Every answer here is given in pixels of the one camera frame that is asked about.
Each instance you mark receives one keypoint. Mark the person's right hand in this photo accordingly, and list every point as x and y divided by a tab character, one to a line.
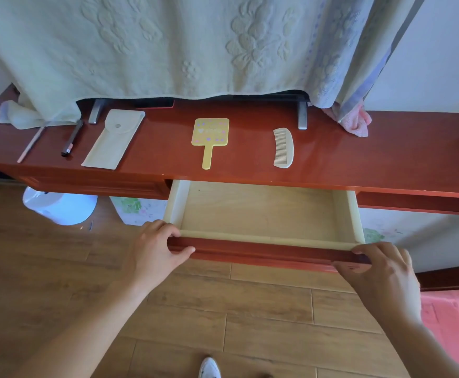
387	283

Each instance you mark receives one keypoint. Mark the person's left hand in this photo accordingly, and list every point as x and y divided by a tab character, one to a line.
147	259

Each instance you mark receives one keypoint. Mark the person's left thumb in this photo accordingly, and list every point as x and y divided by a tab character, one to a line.
182	253

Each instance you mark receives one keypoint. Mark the person's right thumb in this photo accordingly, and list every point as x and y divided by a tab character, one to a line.
345	269

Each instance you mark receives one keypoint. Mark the red wooden drawer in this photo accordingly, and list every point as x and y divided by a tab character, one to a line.
261	210

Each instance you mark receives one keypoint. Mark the person's left forearm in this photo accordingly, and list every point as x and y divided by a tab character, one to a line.
88	330

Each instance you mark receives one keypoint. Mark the person's right forearm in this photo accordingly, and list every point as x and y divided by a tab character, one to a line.
422	350

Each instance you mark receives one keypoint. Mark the white floral board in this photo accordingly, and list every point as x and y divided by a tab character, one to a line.
139	211
418	236

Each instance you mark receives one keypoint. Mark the red wooden desk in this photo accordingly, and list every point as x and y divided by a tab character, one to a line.
331	165

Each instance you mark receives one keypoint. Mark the person's white shoe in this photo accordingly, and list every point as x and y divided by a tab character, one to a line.
209	369

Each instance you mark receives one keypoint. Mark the yellow hand mirror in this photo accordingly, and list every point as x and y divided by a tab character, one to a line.
210	133

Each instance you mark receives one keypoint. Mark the pink sheet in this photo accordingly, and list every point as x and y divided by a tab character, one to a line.
453	330

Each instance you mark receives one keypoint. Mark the beige snap pouch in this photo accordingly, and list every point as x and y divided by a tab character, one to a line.
111	139

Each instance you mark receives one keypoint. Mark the cream comb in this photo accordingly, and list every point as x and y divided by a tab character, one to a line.
283	149

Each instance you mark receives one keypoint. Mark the pink cloth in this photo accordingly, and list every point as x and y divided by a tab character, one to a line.
355	120

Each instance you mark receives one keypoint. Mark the black makeup pen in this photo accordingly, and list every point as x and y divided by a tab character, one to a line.
72	138

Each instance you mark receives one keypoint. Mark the black television with grey feet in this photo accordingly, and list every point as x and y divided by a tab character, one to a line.
95	112

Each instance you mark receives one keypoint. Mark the thin pink pencil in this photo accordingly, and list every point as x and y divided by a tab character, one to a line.
31	144

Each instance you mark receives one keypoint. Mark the blue striped white cloth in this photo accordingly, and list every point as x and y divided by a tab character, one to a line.
355	66

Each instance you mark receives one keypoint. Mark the pale green embossed towel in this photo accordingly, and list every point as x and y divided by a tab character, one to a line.
154	47

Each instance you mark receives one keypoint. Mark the white crumpled cloth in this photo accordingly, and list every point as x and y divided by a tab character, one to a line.
15	114

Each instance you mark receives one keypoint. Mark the dark wooden bed frame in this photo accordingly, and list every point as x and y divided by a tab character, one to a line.
450	276

